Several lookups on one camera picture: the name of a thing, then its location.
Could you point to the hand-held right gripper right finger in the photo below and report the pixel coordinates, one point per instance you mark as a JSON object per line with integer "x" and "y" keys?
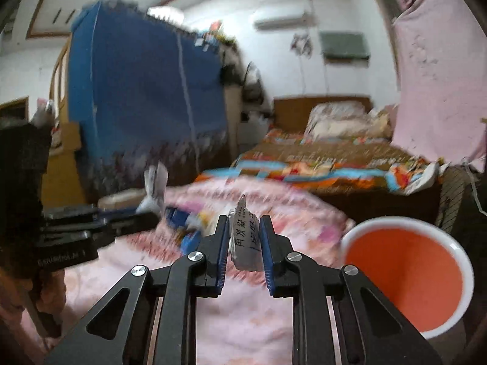
{"x": 266, "y": 262}

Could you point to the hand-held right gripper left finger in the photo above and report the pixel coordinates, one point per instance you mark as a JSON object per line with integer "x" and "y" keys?
{"x": 222, "y": 258}

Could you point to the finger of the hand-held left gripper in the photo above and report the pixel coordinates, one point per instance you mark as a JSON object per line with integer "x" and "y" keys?
{"x": 118, "y": 213}
{"x": 129, "y": 225}

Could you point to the white printed wrapper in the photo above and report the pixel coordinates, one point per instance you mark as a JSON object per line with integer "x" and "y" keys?
{"x": 245, "y": 239}

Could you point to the white paper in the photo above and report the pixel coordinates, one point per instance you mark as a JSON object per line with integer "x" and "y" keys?
{"x": 154, "y": 190}

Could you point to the orange bin with white rim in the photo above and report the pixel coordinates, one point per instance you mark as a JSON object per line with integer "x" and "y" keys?
{"x": 403, "y": 273}

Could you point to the beige cardboard box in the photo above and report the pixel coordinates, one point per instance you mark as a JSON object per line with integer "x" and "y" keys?
{"x": 121, "y": 197}

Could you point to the yellow wooden cabinet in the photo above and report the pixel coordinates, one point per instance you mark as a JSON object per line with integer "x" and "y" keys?
{"x": 64, "y": 175}

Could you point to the blue snack packet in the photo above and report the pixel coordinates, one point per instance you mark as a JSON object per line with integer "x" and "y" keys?
{"x": 180, "y": 222}

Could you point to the pink floral blanket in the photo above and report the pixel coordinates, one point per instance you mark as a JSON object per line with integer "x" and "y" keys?
{"x": 247, "y": 323}

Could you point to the colourful patterned bedspread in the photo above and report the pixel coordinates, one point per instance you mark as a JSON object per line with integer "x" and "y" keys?
{"x": 323, "y": 163}

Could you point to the blue fabric wardrobe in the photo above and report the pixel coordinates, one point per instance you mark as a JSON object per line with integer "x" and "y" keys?
{"x": 144, "y": 95}

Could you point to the white nightstand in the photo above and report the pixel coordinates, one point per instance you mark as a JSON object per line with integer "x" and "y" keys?
{"x": 255, "y": 129}

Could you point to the bed with colourful blanket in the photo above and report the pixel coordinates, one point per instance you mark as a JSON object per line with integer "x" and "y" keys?
{"x": 291, "y": 112}

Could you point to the floral pillow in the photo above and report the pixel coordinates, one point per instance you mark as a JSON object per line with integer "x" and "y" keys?
{"x": 342, "y": 121}

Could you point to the black handbag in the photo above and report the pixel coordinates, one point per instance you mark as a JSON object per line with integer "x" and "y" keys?
{"x": 253, "y": 85}

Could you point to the white air conditioner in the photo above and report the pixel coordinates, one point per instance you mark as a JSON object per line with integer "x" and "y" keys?
{"x": 283, "y": 19}

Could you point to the pink hanging cloth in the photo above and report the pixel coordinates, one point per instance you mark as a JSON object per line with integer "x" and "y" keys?
{"x": 441, "y": 76}

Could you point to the green wall panel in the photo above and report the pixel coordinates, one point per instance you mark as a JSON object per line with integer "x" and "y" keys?
{"x": 344, "y": 45}

